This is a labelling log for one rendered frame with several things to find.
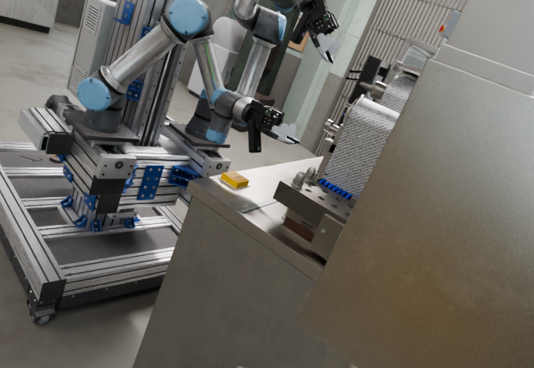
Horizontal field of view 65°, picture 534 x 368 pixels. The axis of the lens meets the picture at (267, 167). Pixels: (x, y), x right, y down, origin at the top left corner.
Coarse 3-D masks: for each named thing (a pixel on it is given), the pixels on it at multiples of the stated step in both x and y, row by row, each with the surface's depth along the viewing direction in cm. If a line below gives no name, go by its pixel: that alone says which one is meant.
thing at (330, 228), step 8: (328, 216) 110; (320, 224) 111; (328, 224) 110; (336, 224) 109; (344, 224) 109; (320, 232) 112; (328, 232) 110; (336, 232) 109; (312, 240) 113; (320, 240) 112; (328, 240) 111; (336, 240) 109; (312, 248) 113; (320, 248) 112; (328, 248) 111; (328, 256) 111
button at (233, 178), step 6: (222, 174) 137; (228, 174) 138; (234, 174) 140; (240, 174) 142; (228, 180) 136; (234, 180) 135; (240, 180) 136; (246, 180) 139; (234, 186) 135; (240, 186) 137
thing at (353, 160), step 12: (348, 144) 128; (360, 144) 126; (336, 156) 130; (348, 156) 128; (360, 156) 126; (372, 156) 124; (336, 168) 131; (348, 168) 129; (360, 168) 127; (372, 168) 125; (336, 180) 131; (348, 180) 129; (360, 180) 127; (348, 192) 129; (360, 192) 127
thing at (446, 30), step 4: (452, 12) 163; (456, 12) 161; (452, 16) 161; (456, 16) 161; (448, 20) 164; (452, 20) 162; (456, 20) 161; (448, 24) 162; (452, 24) 162; (440, 28) 165; (444, 28) 165; (448, 28) 163; (452, 28) 162; (444, 32) 163; (448, 32) 163; (440, 36) 168; (444, 36) 164; (448, 36) 163
